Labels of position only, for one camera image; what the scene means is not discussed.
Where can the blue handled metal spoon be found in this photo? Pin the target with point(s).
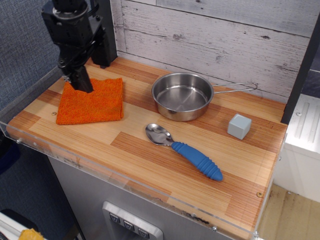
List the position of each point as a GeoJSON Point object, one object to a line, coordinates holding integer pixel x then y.
{"type": "Point", "coordinates": [161, 137]}

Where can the dark grey left post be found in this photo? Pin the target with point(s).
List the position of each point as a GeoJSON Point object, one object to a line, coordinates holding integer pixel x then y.
{"type": "Point", "coordinates": [104, 11]}

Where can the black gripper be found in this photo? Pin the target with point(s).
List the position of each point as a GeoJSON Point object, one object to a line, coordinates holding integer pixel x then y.
{"type": "Point", "coordinates": [79, 37]}

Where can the dark grey right post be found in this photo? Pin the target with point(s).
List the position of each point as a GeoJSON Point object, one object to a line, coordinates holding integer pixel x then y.
{"type": "Point", "coordinates": [306, 64]}

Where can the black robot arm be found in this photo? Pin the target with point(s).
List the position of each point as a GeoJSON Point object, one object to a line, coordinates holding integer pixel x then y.
{"type": "Point", "coordinates": [79, 36]}

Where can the stainless steel pan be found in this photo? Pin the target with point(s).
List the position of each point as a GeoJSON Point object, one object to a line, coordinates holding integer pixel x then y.
{"type": "Point", "coordinates": [183, 96]}

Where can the orange knitted cloth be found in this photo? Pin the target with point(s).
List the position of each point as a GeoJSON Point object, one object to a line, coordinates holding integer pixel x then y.
{"type": "Point", "coordinates": [104, 104]}

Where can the dark grey post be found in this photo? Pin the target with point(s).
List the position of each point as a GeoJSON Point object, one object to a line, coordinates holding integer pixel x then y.
{"type": "Point", "coordinates": [104, 11]}
{"type": "Point", "coordinates": [306, 64]}

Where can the silver dispenser button panel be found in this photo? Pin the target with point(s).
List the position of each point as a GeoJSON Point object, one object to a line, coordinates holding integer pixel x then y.
{"type": "Point", "coordinates": [125, 225]}

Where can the clear acrylic guard rail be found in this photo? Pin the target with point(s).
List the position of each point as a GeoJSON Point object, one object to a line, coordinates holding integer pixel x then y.
{"type": "Point", "coordinates": [247, 165]}

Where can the white side cabinet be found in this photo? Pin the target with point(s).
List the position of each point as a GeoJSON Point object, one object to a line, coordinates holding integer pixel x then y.
{"type": "Point", "coordinates": [298, 168]}

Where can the silver toy fridge cabinet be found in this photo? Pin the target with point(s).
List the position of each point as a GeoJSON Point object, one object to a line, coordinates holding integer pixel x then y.
{"type": "Point", "coordinates": [184, 209]}

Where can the grey cube block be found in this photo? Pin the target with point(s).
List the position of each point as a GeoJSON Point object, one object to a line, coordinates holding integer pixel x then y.
{"type": "Point", "coordinates": [239, 126]}

